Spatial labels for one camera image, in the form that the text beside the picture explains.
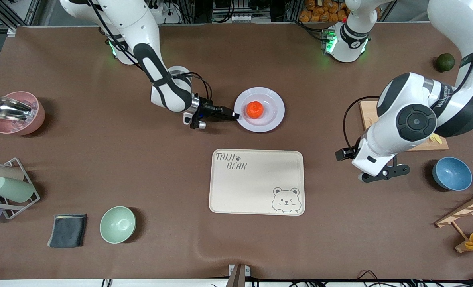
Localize orange mandarin fruit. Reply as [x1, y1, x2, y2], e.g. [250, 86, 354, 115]
[246, 101, 264, 119]

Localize pale lilac round plate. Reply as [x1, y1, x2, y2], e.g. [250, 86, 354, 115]
[234, 87, 285, 133]

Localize bamboo cutting board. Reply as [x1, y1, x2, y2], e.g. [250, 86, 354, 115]
[359, 100, 449, 153]

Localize cream bear print tray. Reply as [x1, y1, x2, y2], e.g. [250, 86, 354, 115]
[209, 149, 305, 216]

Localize small white power strip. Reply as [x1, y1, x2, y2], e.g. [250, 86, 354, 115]
[229, 13, 258, 23]

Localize blue bowl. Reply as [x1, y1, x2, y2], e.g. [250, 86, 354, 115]
[432, 157, 473, 191]

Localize large white power strip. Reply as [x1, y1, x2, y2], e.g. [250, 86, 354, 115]
[147, 0, 181, 24]

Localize wooden peg rack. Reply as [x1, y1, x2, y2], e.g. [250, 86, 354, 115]
[435, 187, 473, 254]

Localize dark green lime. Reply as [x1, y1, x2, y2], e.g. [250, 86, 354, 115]
[436, 53, 456, 73]

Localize pile of orange fruits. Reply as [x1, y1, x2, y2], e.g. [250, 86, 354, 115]
[299, 0, 349, 23]

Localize mint green bowl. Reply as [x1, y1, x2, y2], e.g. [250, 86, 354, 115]
[100, 206, 136, 244]

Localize pink bowl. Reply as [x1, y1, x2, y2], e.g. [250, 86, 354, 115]
[0, 91, 45, 136]

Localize dark grey folded cloth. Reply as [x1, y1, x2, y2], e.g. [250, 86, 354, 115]
[47, 214, 88, 248]

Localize shiny metal scoop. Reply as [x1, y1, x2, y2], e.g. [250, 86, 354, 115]
[0, 96, 34, 121]

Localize mint green cup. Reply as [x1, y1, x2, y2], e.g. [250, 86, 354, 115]
[0, 177, 35, 204]

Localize beige cup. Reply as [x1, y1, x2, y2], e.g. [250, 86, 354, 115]
[0, 166, 25, 184]

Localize black cables at table edge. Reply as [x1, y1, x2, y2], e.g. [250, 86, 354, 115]
[355, 270, 473, 287]

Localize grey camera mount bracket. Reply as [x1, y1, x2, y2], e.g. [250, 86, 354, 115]
[225, 264, 252, 287]

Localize grey wire cup rack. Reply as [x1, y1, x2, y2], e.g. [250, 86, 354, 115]
[0, 157, 41, 220]

